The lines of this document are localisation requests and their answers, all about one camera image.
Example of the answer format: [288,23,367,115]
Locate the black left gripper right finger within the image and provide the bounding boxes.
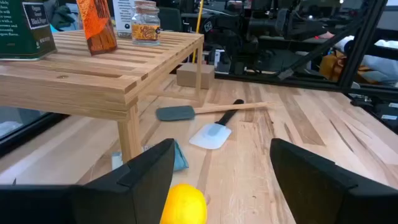
[269,138,398,224]

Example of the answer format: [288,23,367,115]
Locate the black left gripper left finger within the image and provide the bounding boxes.
[0,138,176,224]

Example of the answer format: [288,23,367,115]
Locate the glass spice jar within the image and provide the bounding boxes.
[131,0,161,47]

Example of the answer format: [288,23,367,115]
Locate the orange taco seasoning packet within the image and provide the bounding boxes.
[76,0,118,56]

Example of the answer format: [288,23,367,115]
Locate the green black pepper tin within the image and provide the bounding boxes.
[0,0,58,62]

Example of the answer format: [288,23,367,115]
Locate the wooden slatted shelf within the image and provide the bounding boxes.
[0,29,205,164]

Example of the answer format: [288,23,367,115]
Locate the yellow lemon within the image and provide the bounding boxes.
[160,183,208,224]

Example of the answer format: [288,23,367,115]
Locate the teal paper packet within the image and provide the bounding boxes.
[172,139,190,172]

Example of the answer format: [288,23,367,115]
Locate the brown cardboard box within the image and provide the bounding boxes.
[176,63,215,90]

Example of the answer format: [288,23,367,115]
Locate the white printed sign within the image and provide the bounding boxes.
[112,0,136,32]

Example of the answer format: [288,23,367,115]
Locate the grey spatula wooden handle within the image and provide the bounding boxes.
[155,101,274,122]

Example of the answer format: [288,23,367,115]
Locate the white spatula black handle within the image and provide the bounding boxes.
[188,98,245,150]

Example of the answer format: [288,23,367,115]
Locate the yellow hanging cable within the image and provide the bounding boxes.
[192,0,205,63]

